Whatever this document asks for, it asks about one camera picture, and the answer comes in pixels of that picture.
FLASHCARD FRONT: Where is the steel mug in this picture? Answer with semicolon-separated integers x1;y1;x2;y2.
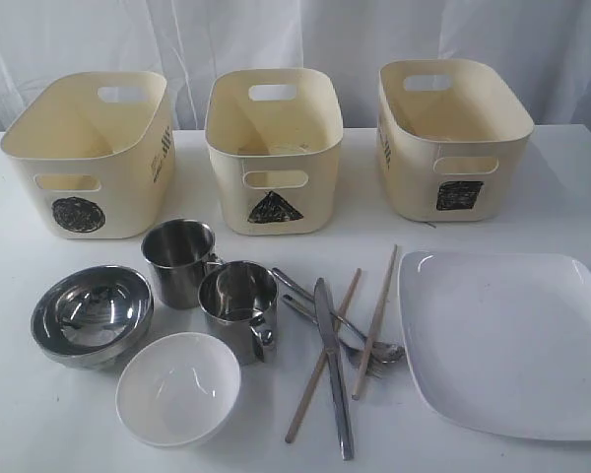
141;218;225;309
198;260;279;365

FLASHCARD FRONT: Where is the white round bowl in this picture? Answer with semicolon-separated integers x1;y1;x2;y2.
115;332;241;448

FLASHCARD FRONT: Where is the stainless steel bowl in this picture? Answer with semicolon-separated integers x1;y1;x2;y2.
31;265;155;370

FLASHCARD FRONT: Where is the cream bin with triangle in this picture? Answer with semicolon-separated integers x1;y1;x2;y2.
205;68;344;236

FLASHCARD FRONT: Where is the wooden chopstick right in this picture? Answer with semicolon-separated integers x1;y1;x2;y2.
351;244;398;401

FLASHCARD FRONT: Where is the wooden chopstick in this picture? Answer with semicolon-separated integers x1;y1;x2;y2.
285;268;361;443
351;244;398;401

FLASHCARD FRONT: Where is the steel table knife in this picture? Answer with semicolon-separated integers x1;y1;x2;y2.
313;278;355;461

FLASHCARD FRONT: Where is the wooden chopstick left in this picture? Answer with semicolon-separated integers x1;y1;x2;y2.
285;268;361;443

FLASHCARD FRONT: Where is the steel fork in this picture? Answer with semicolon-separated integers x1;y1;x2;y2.
281;295;390;378

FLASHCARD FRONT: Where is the steel spoon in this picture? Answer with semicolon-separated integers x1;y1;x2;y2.
272;267;405;367

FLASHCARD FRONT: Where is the cream bin with square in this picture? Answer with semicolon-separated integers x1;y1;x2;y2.
377;59;534;222

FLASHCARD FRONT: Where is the cream bin with circle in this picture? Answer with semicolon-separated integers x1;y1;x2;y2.
0;71;175;238

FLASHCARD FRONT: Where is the white square plate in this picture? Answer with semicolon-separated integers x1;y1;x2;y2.
398;250;591;441

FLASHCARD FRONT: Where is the white curtain backdrop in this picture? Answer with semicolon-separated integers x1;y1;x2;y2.
0;1;591;131

